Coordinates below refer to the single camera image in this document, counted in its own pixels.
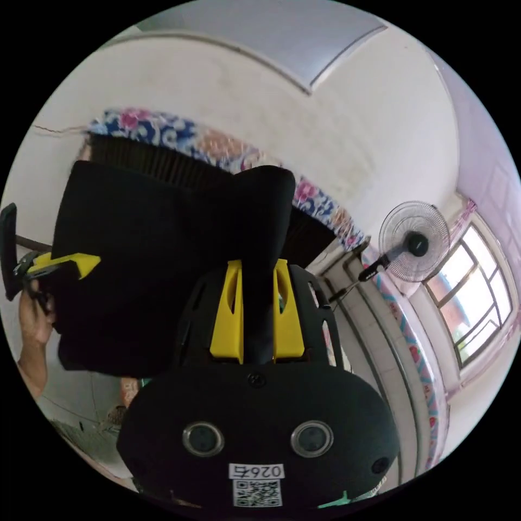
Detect bed with floral sheet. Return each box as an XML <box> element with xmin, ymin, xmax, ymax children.
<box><xmin>77</xmin><ymin>107</ymin><xmax>372</xmax><ymax>268</ymax></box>

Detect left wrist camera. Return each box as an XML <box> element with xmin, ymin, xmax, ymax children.
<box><xmin>0</xmin><ymin>202</ymin><xmax>18</xmax><ymax>302</ymax></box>

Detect black pants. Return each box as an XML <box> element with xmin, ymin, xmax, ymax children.
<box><xmin>52</xmin><ymin>160</ymin><xmax>296</xmax><ymax>373</ymax></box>

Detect person's left forearm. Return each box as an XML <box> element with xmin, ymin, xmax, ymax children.
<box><xmin>16</xmin><ymin>341</ymin><xmax>50</xmax><ymax>401</ymax></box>

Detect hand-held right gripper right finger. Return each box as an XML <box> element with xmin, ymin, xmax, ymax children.
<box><xmin>273</xmin><ymin>260</ymin><xmax>304</xmax><ymax>364</ymax></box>

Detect person's left hand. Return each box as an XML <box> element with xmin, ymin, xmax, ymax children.
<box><xmin>18</xmin><ymin>279</ymin><xmax>56</xmax><ymax>350</ymax></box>

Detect window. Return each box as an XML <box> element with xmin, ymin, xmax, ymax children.
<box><xmin>423</xmin><ymin>221</ymin><xmax>515</xmax><ymax>370</ymax></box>

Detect electric fan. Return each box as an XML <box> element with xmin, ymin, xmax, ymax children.
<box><xmin>327</xmin><ymin>199</ymin><xmax>451</xmax><ymax>304</ymax></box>

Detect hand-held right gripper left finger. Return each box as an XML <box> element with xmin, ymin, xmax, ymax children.
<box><xmin>209</xmin><ymin>260</ymin><xmax>245</xmax><ymax>365</ymax></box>

